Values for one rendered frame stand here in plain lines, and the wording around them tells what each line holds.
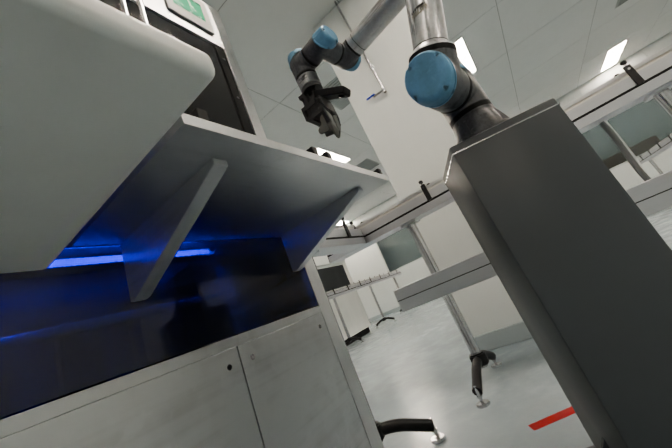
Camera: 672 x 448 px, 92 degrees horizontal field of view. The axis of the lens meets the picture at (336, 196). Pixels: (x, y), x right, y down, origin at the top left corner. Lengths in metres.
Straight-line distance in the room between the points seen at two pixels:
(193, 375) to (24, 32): 0.68
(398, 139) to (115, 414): 2.23
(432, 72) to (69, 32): 0.68
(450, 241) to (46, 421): 2.09
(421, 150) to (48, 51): 2.29
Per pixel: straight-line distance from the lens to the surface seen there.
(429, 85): 0.81
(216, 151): 0.57
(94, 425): 0.75
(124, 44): 0.29
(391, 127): 2.58
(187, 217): 0.64
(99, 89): 0.32
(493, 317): 2.37
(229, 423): 0.86
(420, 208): 1.75
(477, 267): 1.72
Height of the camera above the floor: 0.55
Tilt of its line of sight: 19 degrees up
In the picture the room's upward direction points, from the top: 24 degrees counter-clockwise
